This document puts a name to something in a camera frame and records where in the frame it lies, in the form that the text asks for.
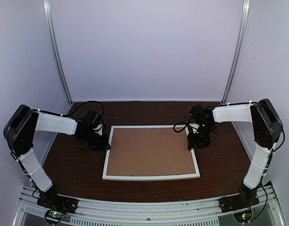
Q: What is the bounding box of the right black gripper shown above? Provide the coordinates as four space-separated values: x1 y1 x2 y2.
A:
188 123 215 150

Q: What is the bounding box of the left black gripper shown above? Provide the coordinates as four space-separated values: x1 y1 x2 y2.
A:
81 130 111 151

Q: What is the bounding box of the brown fibreboard backing board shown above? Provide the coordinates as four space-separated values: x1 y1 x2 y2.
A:
106 128 197 176

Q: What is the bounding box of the white picture frame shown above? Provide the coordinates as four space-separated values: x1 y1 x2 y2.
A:
102 125 201 181

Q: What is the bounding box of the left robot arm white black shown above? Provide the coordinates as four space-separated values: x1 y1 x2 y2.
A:
3 105 110 209

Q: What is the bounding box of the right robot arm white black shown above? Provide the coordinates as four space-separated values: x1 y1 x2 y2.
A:
188 98 284 208

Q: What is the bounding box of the left controller board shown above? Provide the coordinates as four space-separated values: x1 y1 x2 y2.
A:
44 210 64 225

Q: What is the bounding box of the controller board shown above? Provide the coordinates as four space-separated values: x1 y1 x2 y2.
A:
44 210 64 225
233 209 253 224

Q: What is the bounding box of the right controller board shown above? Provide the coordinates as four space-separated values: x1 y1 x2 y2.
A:
233 209 253 224

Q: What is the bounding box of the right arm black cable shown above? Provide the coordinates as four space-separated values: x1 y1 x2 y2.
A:
173 119 194 134

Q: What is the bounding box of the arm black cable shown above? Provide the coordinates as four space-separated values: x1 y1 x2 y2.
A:
173 119 194 134
66 100 105 121

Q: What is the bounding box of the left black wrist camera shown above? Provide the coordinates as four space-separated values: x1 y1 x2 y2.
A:
83 110 102 129

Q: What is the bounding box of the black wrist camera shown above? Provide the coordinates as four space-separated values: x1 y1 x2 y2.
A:
189 105 209 121
83 110 102 129

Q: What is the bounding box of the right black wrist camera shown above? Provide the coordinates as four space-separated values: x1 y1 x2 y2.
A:
189 105 209 121

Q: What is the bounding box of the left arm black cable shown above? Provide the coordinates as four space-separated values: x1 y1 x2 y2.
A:
66 100 105 121

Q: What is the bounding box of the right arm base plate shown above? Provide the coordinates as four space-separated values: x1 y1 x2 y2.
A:
218 194 260 213

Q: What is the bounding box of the front aluminium rail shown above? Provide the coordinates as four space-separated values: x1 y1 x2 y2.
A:
15 186 284 226

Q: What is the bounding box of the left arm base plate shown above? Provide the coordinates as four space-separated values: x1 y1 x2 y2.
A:
37 193 78 214

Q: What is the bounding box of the right aluminium corner post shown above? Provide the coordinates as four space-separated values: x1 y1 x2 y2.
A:
221 0 250 104

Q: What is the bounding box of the aluminium corner post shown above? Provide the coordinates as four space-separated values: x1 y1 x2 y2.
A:
221 0 250 104
43 0 73 105

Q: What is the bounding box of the left aluminium corner post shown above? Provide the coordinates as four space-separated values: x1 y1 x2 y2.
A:
43 0 73 105

